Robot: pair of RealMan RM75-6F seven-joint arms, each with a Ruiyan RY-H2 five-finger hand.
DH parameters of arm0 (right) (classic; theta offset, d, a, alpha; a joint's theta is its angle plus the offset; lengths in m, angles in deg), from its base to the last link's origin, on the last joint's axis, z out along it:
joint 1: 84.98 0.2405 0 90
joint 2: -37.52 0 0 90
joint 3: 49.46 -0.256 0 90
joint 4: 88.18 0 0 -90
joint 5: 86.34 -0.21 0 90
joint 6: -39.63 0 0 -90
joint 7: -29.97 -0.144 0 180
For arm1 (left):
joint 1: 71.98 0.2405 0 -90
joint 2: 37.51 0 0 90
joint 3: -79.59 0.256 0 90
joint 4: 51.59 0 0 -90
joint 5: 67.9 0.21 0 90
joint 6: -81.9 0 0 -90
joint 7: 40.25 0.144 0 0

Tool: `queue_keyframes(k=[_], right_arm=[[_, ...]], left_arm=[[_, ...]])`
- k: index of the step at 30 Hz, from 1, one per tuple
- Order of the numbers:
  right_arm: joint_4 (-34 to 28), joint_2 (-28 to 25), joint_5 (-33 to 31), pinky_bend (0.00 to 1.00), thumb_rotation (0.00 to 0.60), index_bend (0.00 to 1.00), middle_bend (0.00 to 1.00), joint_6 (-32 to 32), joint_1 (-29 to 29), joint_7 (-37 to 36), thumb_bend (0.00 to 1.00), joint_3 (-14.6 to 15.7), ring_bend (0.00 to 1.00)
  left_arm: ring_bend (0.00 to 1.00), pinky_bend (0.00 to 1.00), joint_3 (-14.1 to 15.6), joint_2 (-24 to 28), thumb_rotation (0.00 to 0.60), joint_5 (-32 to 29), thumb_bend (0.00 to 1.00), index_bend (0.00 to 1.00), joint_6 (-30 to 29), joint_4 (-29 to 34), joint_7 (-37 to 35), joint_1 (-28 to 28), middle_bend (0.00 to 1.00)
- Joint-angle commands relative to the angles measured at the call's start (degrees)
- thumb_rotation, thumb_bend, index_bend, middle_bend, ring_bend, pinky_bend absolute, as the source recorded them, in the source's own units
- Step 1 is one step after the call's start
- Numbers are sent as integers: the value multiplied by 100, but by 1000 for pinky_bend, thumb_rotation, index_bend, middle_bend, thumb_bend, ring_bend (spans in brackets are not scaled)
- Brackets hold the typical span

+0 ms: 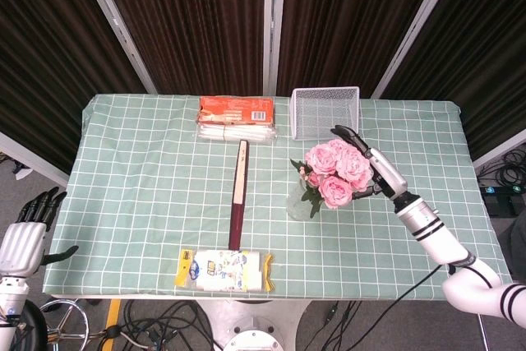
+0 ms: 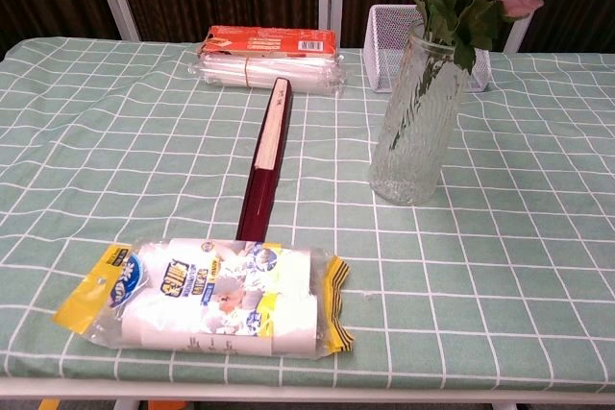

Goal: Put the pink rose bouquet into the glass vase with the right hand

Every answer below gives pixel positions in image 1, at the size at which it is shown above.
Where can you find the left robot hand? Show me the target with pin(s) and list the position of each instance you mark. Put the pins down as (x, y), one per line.
(22, 244)

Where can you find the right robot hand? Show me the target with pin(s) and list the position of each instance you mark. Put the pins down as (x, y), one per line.
(380, 170)

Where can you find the pink artificial flower bouquet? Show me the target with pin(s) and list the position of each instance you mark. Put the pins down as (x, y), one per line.
(333, 174)

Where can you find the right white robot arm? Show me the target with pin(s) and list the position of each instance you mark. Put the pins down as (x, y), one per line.
(448, 252)

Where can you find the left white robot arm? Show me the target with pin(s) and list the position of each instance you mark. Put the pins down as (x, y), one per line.
(10, 310)

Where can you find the frosted glass vase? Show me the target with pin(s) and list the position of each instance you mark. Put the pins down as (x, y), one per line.
(298, 205)

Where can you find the black power strip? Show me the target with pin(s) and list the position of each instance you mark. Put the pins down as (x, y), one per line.
(504, 191)

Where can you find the closed dark red folding fan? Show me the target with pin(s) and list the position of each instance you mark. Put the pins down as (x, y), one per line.
(239, 195)

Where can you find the dark brown partition panel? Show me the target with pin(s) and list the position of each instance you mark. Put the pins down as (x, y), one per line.
(345, 18)
(53, 71)
(189, 18)
(476, 59)

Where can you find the orange pack of white straws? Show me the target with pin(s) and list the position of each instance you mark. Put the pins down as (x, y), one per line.
(236, 118)

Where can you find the green checkered tablecloth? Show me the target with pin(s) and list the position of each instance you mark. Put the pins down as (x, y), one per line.
(164, 186)

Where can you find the yellow white snack package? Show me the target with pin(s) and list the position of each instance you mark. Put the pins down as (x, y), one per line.
(224, 271)

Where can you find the chrome stool frame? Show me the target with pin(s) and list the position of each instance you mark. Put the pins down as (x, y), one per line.
(65, 322)

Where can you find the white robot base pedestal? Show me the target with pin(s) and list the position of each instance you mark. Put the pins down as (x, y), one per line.
(250, 326)

